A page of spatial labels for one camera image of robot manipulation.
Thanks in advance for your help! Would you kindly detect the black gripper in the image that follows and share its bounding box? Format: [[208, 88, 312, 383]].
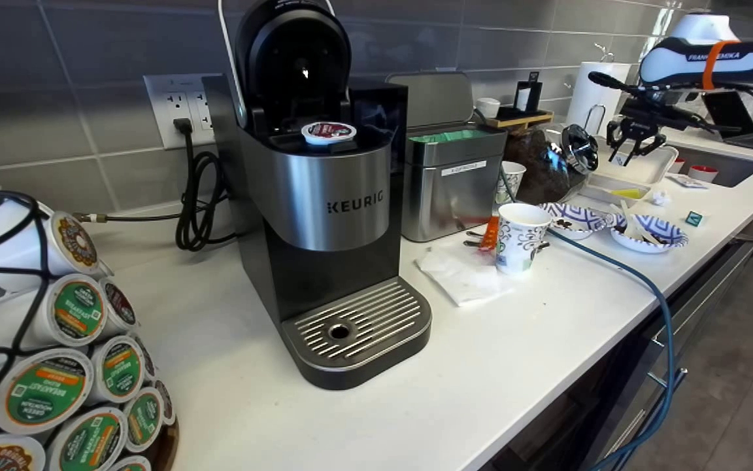
[[607, 88, 692, 169]]

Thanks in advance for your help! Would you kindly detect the beige clamshell tray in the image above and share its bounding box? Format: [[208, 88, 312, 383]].
[[585, 140, 684, 212]]

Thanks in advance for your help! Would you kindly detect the white paper towel roll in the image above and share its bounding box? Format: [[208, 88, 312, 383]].
[[565, 58, 636, 137]]

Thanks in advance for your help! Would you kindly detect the striped bowl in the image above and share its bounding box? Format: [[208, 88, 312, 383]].
[[608, 208, 687, 257]]

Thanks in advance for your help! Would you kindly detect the steel sink basin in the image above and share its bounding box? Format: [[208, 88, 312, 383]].
[[671, 140, 753, 190]]

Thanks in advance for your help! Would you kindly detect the blue patterned paper plate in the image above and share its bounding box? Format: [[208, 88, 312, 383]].
[[539, 199, 614, 242]]

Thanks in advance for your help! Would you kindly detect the wooden box holder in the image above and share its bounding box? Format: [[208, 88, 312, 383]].
[[479, 103, 554, 135]]

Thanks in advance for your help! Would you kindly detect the black cylinder device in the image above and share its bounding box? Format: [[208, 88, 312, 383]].
[[516, 71, 543, 115]]

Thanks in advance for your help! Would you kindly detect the white paper cup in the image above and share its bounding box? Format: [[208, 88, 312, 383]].
[[499, 157, 531, 208]]

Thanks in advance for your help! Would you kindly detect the white patterned mug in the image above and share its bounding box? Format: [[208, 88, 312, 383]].
[[492, 202, 554, 277]]

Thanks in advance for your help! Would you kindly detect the orange packet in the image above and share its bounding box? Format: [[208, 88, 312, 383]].
[[479, 212, 501, 257]]

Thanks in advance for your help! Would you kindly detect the stainless steel box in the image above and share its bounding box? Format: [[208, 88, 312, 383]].
[[386, 72, 509, 246]]

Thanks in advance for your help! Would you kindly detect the white paper napkin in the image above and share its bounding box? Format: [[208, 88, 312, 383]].
[[411, 246, 517, 310]]

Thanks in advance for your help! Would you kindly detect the coffee pod red white lid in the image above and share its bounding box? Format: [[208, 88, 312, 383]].
[[299, 118, 360, 149]]

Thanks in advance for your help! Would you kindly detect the black silver Keurig coffee machine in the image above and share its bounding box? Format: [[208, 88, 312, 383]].
[[233, 0, 437, 393]]

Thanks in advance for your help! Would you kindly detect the coffee pod dark red lid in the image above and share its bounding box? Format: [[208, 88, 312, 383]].
[[100, 277, 140, 338]]

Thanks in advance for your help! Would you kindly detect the coffee pod green lid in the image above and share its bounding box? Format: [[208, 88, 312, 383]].
[[45, 402, 130, 471], [87, 331, 152, 406], [0, 345, 97, 437], [0, 272, 110, 349], [121, 383, 167, 454]]

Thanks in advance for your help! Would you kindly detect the black cable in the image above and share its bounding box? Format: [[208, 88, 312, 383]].
[[547, 225, 687, 471]]

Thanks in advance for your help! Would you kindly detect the black power cord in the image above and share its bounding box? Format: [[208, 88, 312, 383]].
[[79, 115, 249, 257]]

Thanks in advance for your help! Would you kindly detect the white wall outlet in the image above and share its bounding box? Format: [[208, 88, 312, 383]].
[[140, 72, 218, 151]]

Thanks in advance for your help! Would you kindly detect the black wire pod carousel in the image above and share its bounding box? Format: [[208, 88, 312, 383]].
[[0, 186, 184, 471]]

